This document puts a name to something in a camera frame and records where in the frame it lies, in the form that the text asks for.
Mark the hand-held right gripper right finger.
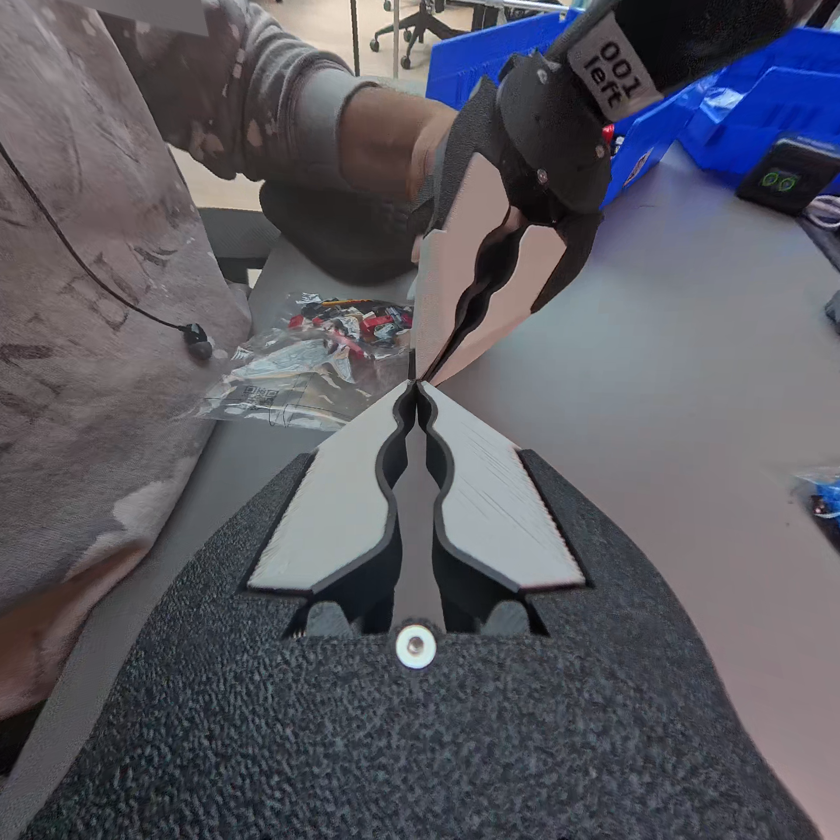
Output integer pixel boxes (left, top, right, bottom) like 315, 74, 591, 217
419, 382, 586, 595

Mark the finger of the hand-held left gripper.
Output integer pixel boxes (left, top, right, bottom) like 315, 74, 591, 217
412, 154, 513, 385
427, 223, 568, 388

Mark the blue bin with square label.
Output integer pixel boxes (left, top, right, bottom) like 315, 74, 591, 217
427, 10, 706, 211

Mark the person's left hand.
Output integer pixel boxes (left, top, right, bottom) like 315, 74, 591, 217
341, 88, 460, 201

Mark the clear bag of blue bricks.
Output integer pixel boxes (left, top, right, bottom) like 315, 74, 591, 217
791, 466, 840, 552

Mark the clear bag of mixed bricks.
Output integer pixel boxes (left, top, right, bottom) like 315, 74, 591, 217
190, 292, 416, 431

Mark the row of black office chairs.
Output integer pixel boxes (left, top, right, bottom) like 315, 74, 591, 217
367, 0, 473, 70

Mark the black earphone cable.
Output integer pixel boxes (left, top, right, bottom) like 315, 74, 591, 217
0, 141, 214, 362

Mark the black desk mat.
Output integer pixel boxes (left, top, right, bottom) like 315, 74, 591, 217
797, 217, 840, 277

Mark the black display device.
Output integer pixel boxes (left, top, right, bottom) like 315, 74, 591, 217
736, 133, 840, 216

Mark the grey desk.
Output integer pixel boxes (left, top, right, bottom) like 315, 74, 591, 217
0, 141, 840, 840

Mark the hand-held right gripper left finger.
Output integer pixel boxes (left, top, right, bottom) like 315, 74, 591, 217
248, 382, 421, 597

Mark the person's left forearm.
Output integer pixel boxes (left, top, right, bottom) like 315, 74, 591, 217
98, 0, 395, 191

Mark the long blue plastic bin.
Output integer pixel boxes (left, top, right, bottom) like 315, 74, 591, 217
705, 25, 840, 73
676, 62, 840, 175

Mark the black armrest pad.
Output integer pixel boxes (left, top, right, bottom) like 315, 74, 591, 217
259, 180, 427, 286

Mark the person's grey patterned sweatshirt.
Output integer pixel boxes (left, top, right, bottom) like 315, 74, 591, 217
0, 0, 253, 716

